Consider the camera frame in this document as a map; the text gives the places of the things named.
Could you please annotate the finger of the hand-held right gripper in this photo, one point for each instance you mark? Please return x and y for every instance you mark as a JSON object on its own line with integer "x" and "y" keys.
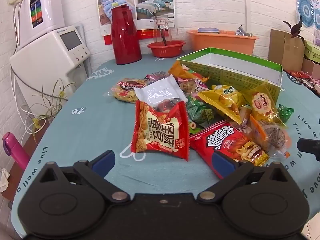
{"x": 308, "y": 147}

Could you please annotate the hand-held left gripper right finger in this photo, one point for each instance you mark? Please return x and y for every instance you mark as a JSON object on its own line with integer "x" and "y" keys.
{"x": 223, "y": 163}

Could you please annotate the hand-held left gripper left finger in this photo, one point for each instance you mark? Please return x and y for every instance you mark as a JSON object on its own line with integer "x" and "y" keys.
{"x": 103, "y": 161}

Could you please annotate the red packet with lion cartoon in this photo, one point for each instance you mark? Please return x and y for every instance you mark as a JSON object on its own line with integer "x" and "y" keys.
{"x": 225, "y": 140}

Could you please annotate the green pea packet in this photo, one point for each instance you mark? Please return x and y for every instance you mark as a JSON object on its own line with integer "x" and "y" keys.
{"x": 200, "y": 112}

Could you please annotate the red packet with cream label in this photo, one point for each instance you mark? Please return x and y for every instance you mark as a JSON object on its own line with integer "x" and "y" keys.
{"x": 162, "y": 130}

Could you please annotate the yellow packet with green print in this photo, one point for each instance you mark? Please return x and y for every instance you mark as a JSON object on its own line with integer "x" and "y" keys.
{"x": 227, "y": 90}

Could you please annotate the pink pretzel packet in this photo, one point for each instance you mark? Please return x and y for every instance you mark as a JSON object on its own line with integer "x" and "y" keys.
{"x": 192, "y": 86}

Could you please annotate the green cardboard box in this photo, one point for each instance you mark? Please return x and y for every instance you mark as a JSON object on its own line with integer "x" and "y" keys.
{"x": 232, "y": 78}

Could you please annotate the teal printed tablecloth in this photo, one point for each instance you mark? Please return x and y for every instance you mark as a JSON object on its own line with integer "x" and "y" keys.
{"x": 87, "y": 130}

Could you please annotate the orange clear cake packet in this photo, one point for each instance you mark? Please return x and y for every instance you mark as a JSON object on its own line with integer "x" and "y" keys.
{"x": 272, "y": 137}

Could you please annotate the small green packet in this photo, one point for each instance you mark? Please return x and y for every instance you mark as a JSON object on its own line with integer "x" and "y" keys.
{"x": 286, "y": 112}

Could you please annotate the yellow biscuit packet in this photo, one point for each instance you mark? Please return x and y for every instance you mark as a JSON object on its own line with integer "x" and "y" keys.
{"x": 265, "y": 105}

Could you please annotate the yellow triangular snack packet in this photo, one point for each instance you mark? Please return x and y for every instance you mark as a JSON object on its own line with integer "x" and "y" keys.
{"x": 222, "y": 102}

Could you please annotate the red patterned cloth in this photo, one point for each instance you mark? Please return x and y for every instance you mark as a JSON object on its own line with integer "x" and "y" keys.
{"x": 303, "y": 77}

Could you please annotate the clear packet with red label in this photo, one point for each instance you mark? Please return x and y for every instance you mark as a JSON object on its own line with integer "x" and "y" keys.
{"x": 125, "y": 90}

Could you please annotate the green potted grass plant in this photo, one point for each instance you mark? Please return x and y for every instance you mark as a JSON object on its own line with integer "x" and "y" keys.
{"x": 50, "y": 105}

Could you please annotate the small brown cardboard box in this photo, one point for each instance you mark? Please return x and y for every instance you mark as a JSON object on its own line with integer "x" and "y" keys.
{"x": 311, "y": 67}

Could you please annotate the brown wooden stand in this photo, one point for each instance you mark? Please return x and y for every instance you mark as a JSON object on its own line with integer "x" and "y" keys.
{"x": 17, "y": 180}

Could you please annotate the white snack packet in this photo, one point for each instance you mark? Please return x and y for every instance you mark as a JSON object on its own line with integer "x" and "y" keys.
{"x": 160, "y": 91}

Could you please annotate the pink bottle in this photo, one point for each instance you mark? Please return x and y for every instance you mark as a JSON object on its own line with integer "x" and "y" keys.
{"x": 15, "y": 147}

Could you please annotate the yellow green carton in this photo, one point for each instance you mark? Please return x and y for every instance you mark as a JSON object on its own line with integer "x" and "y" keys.
{"x": 312, "y": 52}

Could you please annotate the orange snack packet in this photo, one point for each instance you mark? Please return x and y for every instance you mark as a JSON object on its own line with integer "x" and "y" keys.
{"x": 182, "y": 73}

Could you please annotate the dark pink small packet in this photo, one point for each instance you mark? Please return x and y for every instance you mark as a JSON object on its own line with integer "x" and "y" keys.
{"x": 157, "y": 76}

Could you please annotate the white crumpled cloth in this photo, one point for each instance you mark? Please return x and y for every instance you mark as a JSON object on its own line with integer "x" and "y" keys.
{"x": 3, "y": 180}

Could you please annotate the white appliance with screen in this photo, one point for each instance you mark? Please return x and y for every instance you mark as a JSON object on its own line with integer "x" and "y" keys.
{"x": 42, "y": 62}

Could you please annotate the purple leaf plant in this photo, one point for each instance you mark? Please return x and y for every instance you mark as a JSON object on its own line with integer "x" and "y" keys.
{"x": 296, "y": 28}

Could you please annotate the orange plastic basin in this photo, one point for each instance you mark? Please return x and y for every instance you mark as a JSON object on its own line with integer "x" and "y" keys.
{"x": 220, "y": 42}

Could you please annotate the red thermos jug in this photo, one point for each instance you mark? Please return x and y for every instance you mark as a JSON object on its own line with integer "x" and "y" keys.
{"x": 126, "y": 37}

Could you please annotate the red plastic basket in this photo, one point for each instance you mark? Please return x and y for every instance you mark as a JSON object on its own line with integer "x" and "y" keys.
{"x": 166, "y": 51}

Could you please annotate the shiny metal item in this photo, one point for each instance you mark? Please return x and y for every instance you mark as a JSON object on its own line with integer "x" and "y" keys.
{"x": 241, "y": 31}

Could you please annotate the blue white lid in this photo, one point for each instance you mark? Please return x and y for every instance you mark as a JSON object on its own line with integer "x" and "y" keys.
{"x": 208, "y": 30}

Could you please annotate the dark stirring stick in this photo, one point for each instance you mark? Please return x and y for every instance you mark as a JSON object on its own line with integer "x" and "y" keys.
{"x": 162, "y": 33}

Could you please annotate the clear glass pitcher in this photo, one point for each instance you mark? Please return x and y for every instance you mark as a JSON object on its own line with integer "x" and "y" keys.
{"x": 170, "y": 30}

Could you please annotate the blue round wall decorations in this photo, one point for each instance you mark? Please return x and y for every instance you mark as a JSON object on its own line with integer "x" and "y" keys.
{"x": 306, "y": 10}

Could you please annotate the white wall pipe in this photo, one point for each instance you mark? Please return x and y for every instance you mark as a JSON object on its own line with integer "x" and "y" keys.
{"x": 245, "y": 2}

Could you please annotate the white wall water purifier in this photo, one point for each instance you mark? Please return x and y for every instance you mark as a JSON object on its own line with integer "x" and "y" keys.
{"x": 50, "y": 5}

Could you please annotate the wall poster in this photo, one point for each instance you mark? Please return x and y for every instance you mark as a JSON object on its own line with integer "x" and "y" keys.
{"x": 150, "y": 0}

